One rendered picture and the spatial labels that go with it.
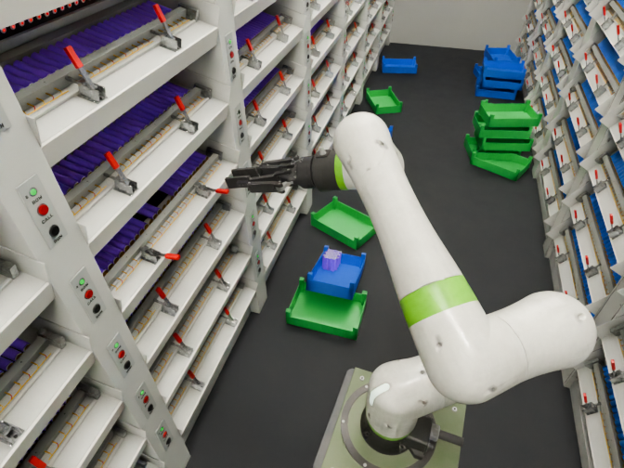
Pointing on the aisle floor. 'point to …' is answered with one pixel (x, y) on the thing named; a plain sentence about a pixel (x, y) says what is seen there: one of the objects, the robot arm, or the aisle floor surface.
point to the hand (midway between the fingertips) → (241, 177)
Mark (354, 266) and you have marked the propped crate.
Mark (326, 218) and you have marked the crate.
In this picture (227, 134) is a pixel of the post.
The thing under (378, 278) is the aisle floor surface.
